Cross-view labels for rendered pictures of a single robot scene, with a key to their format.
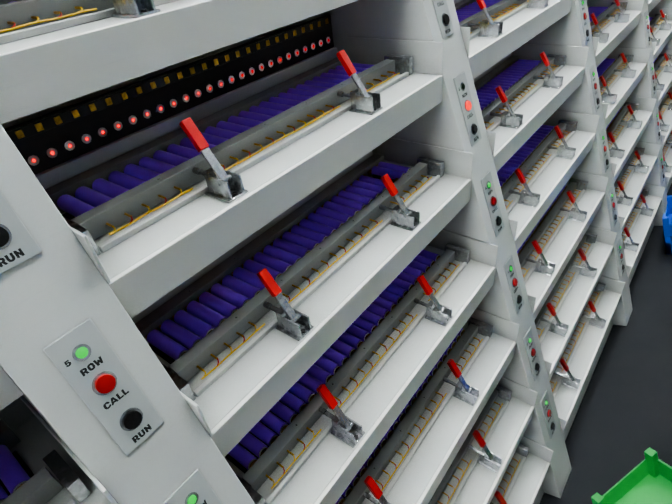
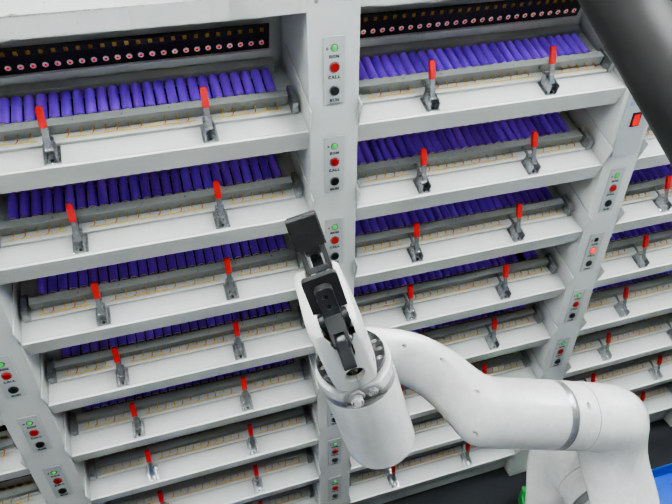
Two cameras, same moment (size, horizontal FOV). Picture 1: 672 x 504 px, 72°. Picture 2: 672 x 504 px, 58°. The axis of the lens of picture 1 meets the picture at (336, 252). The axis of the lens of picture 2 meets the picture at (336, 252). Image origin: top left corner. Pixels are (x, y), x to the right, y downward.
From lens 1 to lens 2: 1.01 m
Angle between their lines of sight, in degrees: 24
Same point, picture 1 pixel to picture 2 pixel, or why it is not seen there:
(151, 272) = (369, 277)
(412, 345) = (465, 346)
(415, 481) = (422, 403)
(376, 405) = not seen: hidden behind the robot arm
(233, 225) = (408, 271)
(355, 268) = (456, 301)
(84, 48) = (394, 204)
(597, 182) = not seen: outside the picture
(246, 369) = (379, 318)
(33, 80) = (372, 211)
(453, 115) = (576, 252)
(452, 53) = (601, 220)
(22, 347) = not seen: hidden behind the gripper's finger
